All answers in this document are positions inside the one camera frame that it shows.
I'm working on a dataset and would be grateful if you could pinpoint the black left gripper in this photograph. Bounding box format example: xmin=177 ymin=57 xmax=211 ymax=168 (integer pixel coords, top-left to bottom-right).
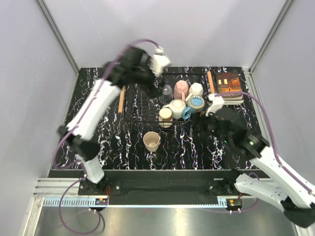
xmin=131 ymin=56 xmax=168 ymax=99

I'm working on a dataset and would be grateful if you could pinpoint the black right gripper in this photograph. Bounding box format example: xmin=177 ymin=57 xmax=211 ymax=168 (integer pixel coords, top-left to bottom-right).
xmin=181 ymin=110 xmax=231 ymax=145

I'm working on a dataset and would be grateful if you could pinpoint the clear drinking glass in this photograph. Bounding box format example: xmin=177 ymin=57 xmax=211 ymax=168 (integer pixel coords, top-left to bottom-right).
xmin=158 ymin=85 xmax=173 ymax=105

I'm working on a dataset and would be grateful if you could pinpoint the pink faceted mug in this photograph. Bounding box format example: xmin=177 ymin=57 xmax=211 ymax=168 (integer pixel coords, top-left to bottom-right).
xmin=173 ymin=80 xmax=189 ymax=101

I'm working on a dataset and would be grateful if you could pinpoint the speckled cream mug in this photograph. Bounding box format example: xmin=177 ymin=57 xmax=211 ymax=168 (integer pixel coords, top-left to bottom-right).
xmin=163 ymin=99 xmax=186 ymax=119

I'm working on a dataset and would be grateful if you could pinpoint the small brown rimmed cup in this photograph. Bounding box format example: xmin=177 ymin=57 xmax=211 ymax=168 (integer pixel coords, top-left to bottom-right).
xmin=158 ymin=108 xmax=173 ymax=128

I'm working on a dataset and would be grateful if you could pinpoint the white faceted mug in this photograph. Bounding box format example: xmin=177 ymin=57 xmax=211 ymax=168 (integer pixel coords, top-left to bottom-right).
xmin=189 ymin=83 xmax=204 ymax=96

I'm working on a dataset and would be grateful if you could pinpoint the blue butterfly mug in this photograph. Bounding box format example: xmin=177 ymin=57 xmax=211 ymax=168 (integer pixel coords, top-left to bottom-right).
xmin=182 ymin=96 xmax=205 ymax=120

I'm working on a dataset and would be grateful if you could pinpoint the beige cup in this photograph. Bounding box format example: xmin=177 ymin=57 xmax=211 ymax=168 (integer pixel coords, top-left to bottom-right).
xmin=143 ymin=131 xmax=161 ymax=152

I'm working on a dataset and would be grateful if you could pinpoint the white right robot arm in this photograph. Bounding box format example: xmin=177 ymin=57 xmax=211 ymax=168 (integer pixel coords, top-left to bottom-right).
xmin=192 ymin=108 xmax=315 ymax=228

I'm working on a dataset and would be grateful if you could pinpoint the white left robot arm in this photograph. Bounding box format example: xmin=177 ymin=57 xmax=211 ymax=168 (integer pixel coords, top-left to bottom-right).
xmin=58 ymin=46 xmax=170 ymax=195

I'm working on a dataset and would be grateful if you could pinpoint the paperback book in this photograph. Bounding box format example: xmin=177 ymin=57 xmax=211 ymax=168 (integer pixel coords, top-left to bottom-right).
xmin=215 ymin=70 xmax=244 ymax=105

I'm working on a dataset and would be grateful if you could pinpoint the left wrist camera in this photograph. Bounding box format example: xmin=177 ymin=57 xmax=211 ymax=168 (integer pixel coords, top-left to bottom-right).
xmin=150 ymin=47 xmax=171 ymax=78

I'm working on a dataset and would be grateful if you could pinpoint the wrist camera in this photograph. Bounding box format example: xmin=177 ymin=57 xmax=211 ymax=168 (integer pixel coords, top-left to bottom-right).
xmin=150 ymin=47 xmax=171 ymax=78
xmin=205 ymin=93 xmax=224 ymax=117

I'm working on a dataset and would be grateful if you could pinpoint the black wire dish rack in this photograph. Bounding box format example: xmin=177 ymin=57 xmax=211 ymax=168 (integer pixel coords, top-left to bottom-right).
xmin=124 ymin=71 xmax=214 ymax=128

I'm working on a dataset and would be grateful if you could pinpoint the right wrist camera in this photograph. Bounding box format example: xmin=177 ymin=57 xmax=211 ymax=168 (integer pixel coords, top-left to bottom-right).
xmin=205 ymin=93 xmax=224 ymax=117

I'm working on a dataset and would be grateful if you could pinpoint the right wooden rack handle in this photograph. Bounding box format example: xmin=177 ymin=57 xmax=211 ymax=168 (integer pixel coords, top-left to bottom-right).
xmin=207 ymin=71 xmax=216 ymax=94

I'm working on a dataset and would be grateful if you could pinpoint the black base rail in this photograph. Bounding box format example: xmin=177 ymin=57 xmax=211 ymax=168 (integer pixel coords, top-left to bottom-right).
xmin=78 ymin=170 xmax=239 ymax=207

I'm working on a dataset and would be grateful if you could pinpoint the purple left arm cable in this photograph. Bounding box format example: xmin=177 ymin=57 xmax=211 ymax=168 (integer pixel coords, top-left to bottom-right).
xmin=53 ymin=38 xmax=160 ymax=233

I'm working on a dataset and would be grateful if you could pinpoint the aluminium frame post left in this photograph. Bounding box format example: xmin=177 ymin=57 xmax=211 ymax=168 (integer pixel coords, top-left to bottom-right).
xmin=35 ymin=0 xmax=80 ymax=75

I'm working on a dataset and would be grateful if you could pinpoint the aluminium frame post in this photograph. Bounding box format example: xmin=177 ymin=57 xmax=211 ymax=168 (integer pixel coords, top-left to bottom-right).
xmin=249 ymin=0 xmax=295 ymax=74
xmin=35 ymin=0 xmax=80 ymax=75

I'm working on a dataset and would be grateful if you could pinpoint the aluminium frame post right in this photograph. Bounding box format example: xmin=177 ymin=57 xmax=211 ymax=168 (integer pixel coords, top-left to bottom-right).
xmin=249 ymin=0 xmax=295 ymax=74

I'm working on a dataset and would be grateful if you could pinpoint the aluminium front frame rail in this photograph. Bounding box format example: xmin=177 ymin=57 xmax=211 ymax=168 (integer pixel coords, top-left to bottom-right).
xmin=24 ymin=177 xmax=315 ymax=236

